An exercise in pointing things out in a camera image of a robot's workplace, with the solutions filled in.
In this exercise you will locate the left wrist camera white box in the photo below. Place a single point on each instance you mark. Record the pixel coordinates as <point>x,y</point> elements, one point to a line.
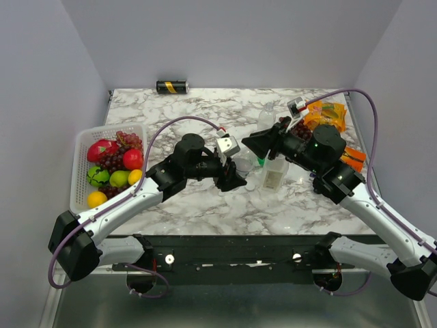
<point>226,147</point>

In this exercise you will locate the black battery with gold band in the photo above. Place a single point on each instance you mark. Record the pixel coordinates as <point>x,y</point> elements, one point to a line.
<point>172,87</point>

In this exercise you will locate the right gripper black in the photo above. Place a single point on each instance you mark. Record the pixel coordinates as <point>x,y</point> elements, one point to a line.
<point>261,142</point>

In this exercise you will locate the red apple toy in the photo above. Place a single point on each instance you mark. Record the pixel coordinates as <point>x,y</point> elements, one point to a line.
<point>133,159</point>

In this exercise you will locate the orange razor box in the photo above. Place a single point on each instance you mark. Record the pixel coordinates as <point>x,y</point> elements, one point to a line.
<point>354,158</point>

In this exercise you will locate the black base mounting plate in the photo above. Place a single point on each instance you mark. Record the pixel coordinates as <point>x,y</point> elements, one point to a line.
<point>232,260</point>

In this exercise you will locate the red grape bunch in basket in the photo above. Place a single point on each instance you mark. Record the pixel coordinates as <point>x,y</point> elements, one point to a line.
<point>114,162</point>

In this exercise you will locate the small green bottle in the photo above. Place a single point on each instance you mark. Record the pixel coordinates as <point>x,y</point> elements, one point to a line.
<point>261,162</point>

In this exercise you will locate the small bottle red cap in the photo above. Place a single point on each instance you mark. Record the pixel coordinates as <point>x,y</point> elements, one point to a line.
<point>245,162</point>

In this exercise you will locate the clear plastic water bottle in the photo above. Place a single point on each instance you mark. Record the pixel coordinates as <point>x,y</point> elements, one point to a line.
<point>267,117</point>

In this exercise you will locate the large clear bottle white cap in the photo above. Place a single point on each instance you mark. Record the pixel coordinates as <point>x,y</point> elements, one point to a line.
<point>273,173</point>

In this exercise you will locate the red dragon fruit toy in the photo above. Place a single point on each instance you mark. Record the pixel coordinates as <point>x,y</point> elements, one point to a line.
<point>100,149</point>

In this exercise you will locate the green pear toy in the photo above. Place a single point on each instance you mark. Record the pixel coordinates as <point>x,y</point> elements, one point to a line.
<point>119,178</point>

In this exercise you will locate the orange fruit toy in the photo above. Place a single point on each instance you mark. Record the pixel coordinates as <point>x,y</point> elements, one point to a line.
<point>96,198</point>

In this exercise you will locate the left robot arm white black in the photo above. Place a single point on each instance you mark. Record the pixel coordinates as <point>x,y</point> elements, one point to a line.
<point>81,243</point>

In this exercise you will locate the red grape bunch on table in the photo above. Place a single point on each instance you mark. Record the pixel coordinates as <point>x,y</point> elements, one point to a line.
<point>296,128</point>

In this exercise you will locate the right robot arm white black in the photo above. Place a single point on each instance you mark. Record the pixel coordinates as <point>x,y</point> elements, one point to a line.
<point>410,261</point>

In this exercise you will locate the white plastic basket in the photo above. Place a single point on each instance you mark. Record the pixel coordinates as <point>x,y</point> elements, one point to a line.
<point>80,188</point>

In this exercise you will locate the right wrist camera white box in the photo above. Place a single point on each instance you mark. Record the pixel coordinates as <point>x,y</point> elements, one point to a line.
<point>298,110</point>

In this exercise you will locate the orange snack bag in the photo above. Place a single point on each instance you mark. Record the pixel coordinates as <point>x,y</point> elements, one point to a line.
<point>331,113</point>

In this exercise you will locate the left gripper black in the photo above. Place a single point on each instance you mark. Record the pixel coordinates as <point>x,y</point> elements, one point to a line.
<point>231,181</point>

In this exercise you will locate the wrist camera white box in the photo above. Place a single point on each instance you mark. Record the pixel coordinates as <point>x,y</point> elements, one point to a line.
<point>298,110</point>
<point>226,147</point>

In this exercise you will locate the green watermelon toy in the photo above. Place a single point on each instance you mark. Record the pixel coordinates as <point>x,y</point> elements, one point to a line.
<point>97,176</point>

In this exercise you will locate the yellow lemon toy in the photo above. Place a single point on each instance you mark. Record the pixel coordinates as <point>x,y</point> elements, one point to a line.
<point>134,176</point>

